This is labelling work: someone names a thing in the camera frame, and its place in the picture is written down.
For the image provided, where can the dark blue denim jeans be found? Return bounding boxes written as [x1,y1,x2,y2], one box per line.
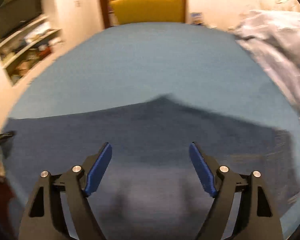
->
[5,96,300,239]

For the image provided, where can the black flat screen television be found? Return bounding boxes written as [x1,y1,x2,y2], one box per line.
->
[0,0,43,40]

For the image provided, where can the cream wardrobe doors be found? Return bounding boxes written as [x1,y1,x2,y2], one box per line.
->
[42,0,104,50]

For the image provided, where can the grey star pattern duvet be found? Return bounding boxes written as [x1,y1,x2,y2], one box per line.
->
[232,10,300,120]

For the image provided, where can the yellow leather armchair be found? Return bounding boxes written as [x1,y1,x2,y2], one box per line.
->
[108,0,185,25]

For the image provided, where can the small blue picture box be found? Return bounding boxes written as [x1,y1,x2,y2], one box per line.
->
[190,12,204,25]

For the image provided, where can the cream wall shelf unit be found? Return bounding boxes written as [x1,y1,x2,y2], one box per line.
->
[0,14,62,86]

